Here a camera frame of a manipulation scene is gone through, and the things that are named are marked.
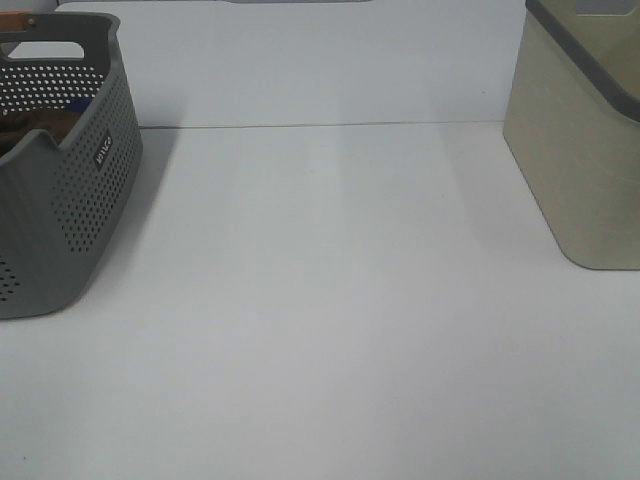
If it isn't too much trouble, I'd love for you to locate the brown towel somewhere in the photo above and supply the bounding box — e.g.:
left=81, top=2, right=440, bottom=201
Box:
left=1, top=109, right=81, bottom=155

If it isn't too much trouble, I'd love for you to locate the grey perforated plastic basket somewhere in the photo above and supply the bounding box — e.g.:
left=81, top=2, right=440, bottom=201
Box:
left=1, top=12, right=143, bottom=320

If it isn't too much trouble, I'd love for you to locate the blue cloth in basket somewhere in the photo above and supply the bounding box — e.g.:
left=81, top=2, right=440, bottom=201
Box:
left=65, top=97, right=93, bottom=114

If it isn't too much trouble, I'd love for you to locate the beige plastic basket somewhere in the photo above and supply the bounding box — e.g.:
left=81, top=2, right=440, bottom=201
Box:
left=503, top=1, right=639, bottom=270

